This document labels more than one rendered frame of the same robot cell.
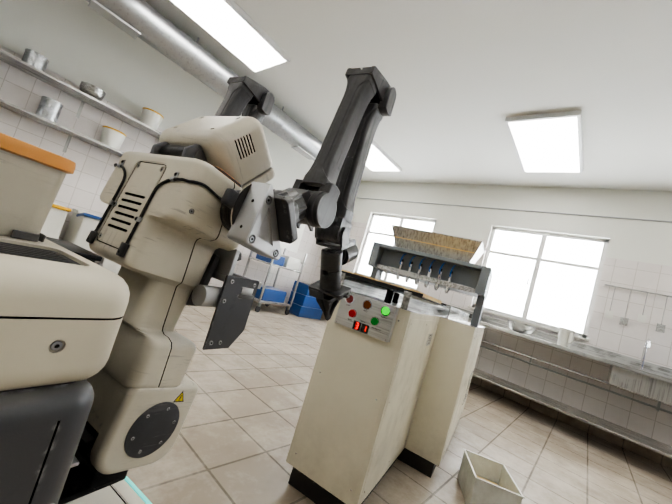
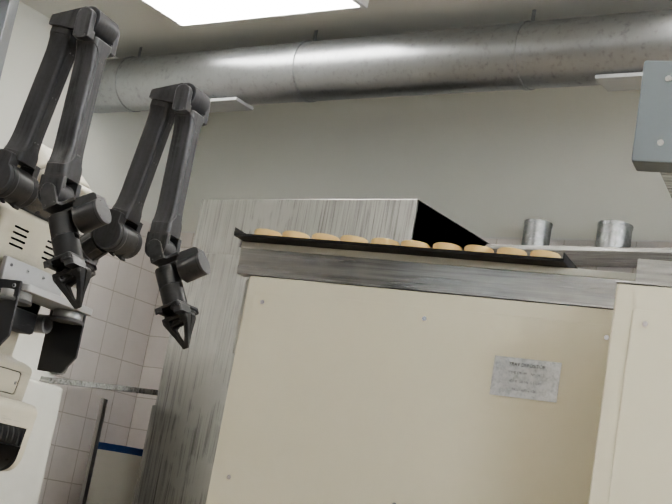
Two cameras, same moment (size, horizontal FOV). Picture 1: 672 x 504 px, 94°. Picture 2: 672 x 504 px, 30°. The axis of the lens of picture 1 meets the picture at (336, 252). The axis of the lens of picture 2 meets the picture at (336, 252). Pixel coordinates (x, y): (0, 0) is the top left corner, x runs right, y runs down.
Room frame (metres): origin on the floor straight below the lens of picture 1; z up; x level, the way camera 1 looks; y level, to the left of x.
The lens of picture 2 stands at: (1.17, -2.56, 0.43)
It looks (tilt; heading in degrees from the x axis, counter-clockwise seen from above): 12 degrees up; 85
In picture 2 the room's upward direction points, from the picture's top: 10 degrees clockwise
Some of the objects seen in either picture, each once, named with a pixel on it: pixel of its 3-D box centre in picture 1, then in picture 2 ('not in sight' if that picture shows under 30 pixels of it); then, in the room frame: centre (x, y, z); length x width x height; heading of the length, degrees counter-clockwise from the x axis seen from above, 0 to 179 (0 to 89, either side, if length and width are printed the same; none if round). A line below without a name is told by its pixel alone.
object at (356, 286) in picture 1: (403, 298); not in sight; (2.21, -0.54, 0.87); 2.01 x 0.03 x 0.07; 151
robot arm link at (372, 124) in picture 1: (353, 164); (78, 111); (0.81, 0.02, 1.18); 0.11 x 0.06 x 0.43; 60
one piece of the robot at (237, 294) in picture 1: (197, 284); (29, 314); (0.76, 0.29, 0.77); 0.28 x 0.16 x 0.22; 60
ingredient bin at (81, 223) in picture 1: (95, 250); not in sight; (3.65, 2.64, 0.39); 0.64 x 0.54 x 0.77; 49
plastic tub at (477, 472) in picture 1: (487, 486); not in sight; (1.69, -1.09, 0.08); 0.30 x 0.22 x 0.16; 167
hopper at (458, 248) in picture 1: (435, 248); not in sight; (2.04, -0.61, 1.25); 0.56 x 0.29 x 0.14; 61
